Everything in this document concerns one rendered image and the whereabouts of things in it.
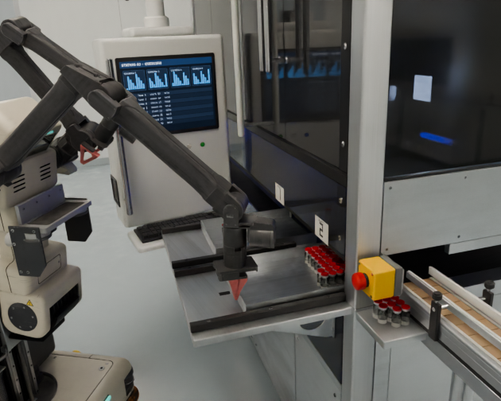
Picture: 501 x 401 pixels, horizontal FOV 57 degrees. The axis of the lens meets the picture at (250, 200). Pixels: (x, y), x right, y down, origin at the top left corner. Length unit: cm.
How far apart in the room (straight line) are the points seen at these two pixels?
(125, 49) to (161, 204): 63
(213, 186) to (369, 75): 41
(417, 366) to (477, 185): 52
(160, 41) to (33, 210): 80
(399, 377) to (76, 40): 573
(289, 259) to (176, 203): 74
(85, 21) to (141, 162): 464
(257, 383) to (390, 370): 106
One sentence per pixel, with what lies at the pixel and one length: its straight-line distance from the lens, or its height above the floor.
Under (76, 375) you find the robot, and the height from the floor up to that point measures 28.
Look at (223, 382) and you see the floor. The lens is 235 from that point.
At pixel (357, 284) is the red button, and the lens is 107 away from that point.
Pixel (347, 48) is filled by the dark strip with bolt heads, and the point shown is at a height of 150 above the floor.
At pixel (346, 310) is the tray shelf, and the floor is 87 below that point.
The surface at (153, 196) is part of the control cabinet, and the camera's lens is 197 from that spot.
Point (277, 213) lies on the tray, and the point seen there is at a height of 90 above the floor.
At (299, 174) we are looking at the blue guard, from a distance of 139.
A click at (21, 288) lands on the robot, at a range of 161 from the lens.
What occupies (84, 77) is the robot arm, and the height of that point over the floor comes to 146.
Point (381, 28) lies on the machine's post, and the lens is 103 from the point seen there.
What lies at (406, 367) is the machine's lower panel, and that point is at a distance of 140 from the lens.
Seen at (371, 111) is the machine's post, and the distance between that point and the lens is 104.
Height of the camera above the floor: 152
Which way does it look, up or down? 19 degrees down
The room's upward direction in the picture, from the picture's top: 3 degrees counter-clockwise
